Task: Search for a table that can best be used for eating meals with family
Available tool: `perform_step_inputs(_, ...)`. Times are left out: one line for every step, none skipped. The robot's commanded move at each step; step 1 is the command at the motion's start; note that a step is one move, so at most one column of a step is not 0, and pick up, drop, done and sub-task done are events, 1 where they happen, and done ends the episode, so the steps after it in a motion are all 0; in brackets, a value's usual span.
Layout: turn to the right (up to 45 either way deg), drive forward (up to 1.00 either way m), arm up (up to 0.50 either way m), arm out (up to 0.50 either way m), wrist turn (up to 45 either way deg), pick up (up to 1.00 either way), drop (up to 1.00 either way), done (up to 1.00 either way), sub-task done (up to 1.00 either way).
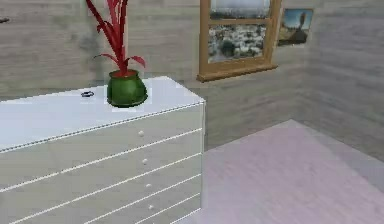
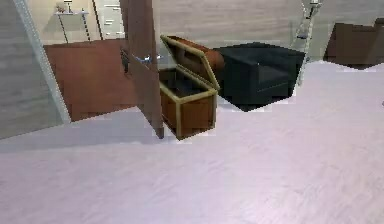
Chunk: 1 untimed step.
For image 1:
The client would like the red plant in green pot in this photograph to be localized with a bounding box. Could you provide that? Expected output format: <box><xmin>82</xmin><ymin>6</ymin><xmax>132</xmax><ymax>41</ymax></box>
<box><xmin>85</xmin><ymin>0</ymin><xmax>149</xmax><ymax>109</ymax></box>

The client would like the wooden framed window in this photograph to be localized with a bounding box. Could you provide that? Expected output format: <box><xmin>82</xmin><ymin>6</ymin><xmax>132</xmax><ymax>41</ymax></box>
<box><xmin>196</xmin><ymin>0</ymin><xmax>283</xmax><ymax>83</ymax></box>

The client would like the white chest of drawers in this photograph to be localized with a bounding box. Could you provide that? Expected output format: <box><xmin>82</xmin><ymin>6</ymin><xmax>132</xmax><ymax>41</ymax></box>
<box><xmin>0</xmin><ymin>75</ymin><xmax>207</xmax><ymax>224</ymax></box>

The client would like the framed landscape picture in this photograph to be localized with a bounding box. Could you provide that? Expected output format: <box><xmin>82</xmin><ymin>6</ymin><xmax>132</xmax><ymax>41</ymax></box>
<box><xmin>277</xmin><ymin>7</ymin><xmax>315</xmax><ymax>47</ymax></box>

